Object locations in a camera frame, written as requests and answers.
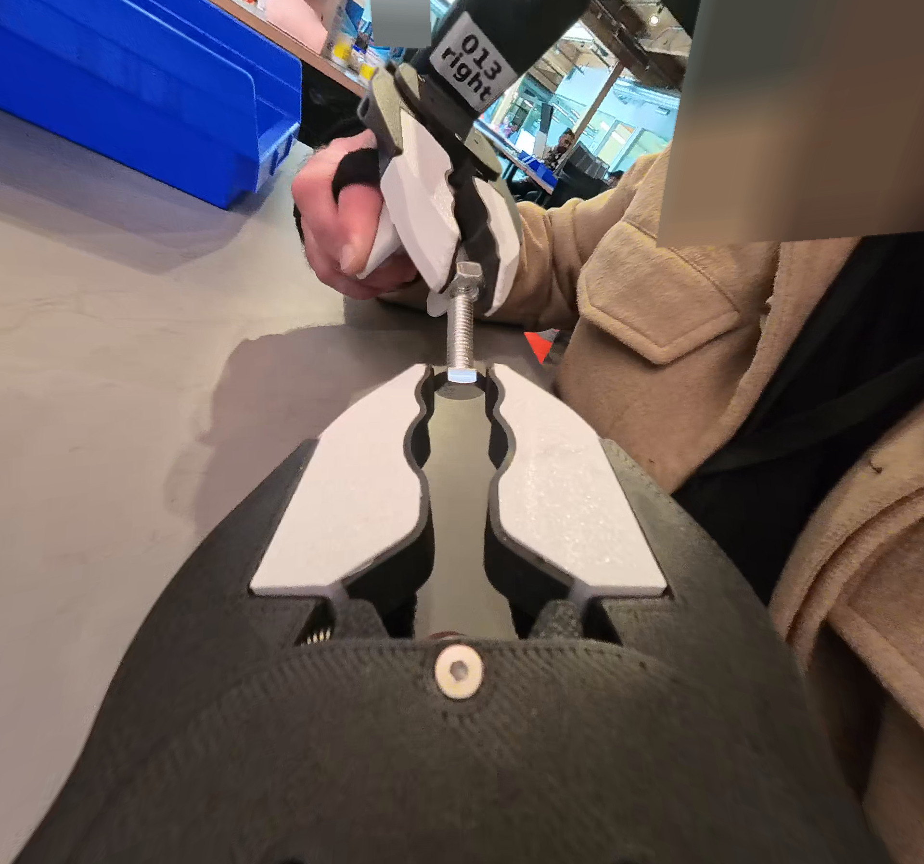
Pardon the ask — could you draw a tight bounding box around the long blue plastic bin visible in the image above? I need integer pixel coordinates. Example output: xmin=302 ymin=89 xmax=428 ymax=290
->
xmin=0 ymin=0 xmax=303 ymax=211

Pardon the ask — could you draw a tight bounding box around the white wipes canister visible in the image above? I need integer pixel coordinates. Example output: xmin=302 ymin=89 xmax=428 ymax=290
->
xmin=328 ymin=0 xmax=366 ymax=65

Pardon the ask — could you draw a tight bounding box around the pink mannequin head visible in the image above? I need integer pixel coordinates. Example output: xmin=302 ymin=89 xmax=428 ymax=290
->
xmin=260 ymin=0 xmax=347 ymax=54

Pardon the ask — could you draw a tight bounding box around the steel hex bolt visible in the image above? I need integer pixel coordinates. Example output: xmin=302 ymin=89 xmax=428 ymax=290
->
xmin=446 ymin=262 xmax=485 ymax=385

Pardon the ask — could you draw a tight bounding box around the wooden work table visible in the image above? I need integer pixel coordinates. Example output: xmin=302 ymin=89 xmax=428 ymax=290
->
xmin=155 ymin=0 xmax=369 ymax=96

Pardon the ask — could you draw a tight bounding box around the person's right hand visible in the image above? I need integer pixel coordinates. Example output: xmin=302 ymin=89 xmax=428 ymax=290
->
xmin=292 ymin=133 xmax=434 ymax=299

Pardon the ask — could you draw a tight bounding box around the person's black inner garment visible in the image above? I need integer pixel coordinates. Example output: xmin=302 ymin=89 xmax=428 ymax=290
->
xmin=671 ymin=236 xmax=924 ymax=605

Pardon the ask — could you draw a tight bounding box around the person's beige coat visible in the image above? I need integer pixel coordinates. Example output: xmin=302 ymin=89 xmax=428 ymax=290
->
xmin=552 ymin=145 xmax=924 ymax=864

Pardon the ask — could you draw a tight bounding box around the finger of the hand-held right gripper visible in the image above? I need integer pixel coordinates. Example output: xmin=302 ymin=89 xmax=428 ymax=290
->
xmin=469 ymin=174 xmax=524 ymax=318
xmin=379 ymin=115 xmax=464 ymax=295

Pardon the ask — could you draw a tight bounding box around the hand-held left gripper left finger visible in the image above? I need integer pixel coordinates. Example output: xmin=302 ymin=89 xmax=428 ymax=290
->
xmin=247 ymin=363 xmax=436 ymax=639

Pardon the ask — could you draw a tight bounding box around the person's right forearm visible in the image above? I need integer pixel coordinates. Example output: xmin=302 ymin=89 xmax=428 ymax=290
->
xmin=498 ymin=196 xmax=603 ymax=327

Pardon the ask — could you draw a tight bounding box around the grey desk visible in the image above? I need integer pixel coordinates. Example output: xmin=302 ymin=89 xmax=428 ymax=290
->
xmin=0 ymin=109 xmax=564 ymax=864

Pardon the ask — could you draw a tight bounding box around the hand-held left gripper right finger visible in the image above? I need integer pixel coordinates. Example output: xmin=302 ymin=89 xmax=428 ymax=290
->
xmin=484 ymin=363 xmax=670 ymax=639

